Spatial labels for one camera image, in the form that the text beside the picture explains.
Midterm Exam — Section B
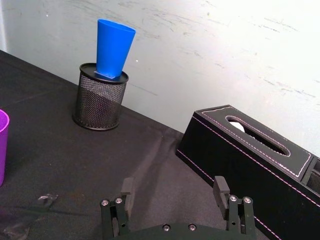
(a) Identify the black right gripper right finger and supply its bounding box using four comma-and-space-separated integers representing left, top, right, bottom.
213, 175, 257, 237

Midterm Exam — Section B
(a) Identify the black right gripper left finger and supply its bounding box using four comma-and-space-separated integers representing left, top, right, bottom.
99, 177, 135, 239

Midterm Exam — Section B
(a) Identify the purple plastic cup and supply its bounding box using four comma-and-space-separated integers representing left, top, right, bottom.
0, 108, 11, 187

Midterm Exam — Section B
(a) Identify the black leather tissue box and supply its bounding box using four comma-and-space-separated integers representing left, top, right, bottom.
175, 104, 320, 240

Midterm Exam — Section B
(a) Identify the black table cloth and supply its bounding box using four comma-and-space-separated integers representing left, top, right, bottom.
0, 49, 320, 240

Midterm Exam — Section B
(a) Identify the white tissue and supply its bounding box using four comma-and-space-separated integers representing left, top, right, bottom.
229, 121, 245, 132

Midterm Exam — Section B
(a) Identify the black mesh pen holder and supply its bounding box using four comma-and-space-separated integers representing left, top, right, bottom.
72, 62, 130, 131

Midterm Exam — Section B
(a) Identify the blue plastic cup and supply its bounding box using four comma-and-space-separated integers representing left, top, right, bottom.
96, 18, 137, 81

